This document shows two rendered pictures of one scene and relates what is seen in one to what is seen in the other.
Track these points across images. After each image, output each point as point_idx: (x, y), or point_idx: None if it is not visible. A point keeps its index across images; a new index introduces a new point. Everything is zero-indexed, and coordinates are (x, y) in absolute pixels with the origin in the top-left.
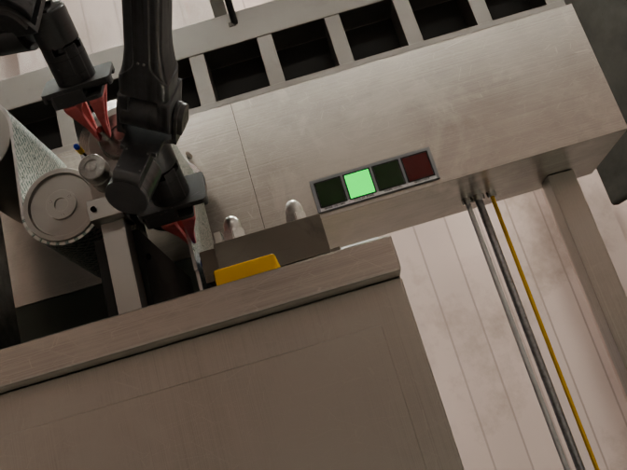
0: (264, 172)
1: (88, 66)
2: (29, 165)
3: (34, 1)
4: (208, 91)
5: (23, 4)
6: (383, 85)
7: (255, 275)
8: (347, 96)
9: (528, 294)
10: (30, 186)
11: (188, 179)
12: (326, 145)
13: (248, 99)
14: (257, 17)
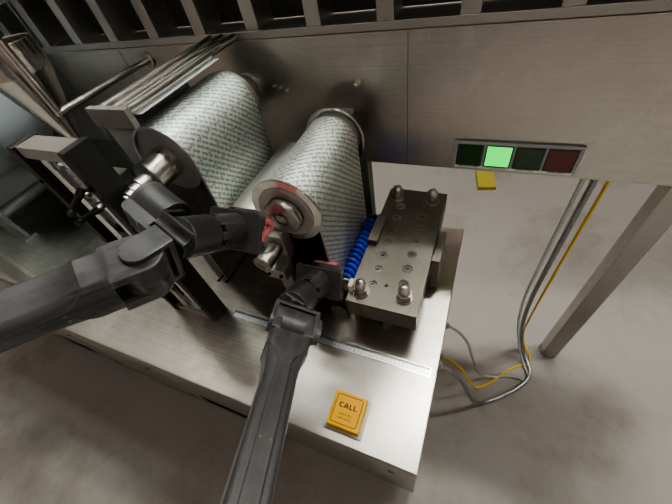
0: (420, 118)
1: (239, 241)
2: (221, 173)
3: (168, 278)
4: (387, 2)
5: (161, 294)
6: (596, 59)
7: (343, 445)
8: (541, 61)
9: (587, 216)
10: (226, 190)
11: (330, 275)
12: (487, 111)
13: (429, 30)
14: None
